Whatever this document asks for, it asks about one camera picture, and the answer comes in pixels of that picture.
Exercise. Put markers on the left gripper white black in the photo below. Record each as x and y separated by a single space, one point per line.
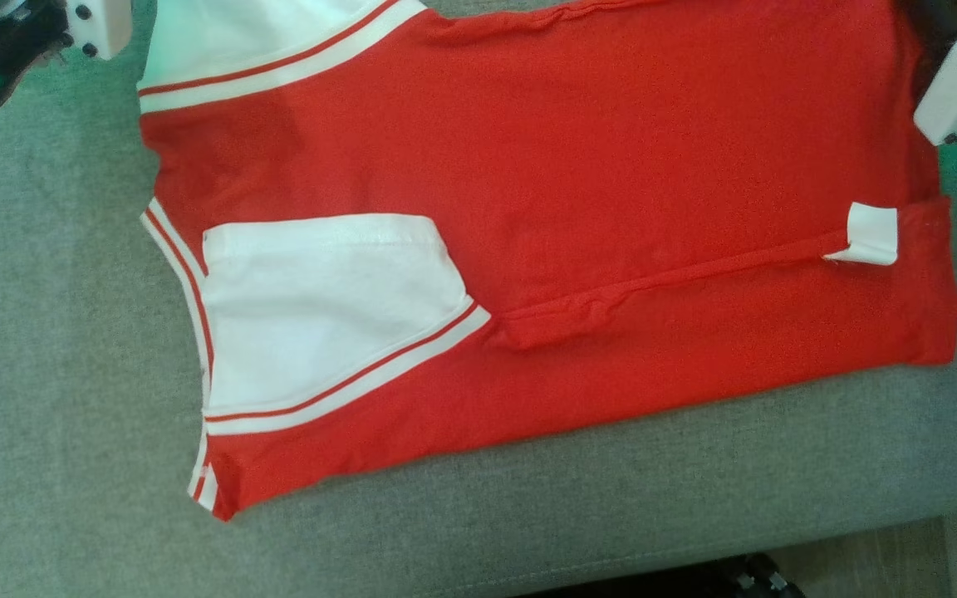
13 46

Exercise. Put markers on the red white sports jersey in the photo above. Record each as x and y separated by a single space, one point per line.
611 183

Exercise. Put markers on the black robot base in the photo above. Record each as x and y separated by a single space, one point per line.
694 581

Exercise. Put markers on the grey fabric sofa seat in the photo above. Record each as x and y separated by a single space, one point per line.
528 515

